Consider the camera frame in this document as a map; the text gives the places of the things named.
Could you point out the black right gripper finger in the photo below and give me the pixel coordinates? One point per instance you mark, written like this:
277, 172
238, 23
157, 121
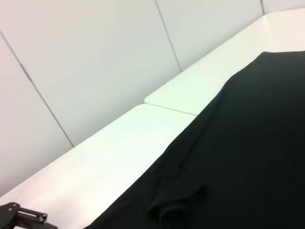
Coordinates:
14, 218

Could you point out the black t-shirt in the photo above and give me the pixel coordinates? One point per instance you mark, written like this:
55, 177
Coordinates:
238, 155

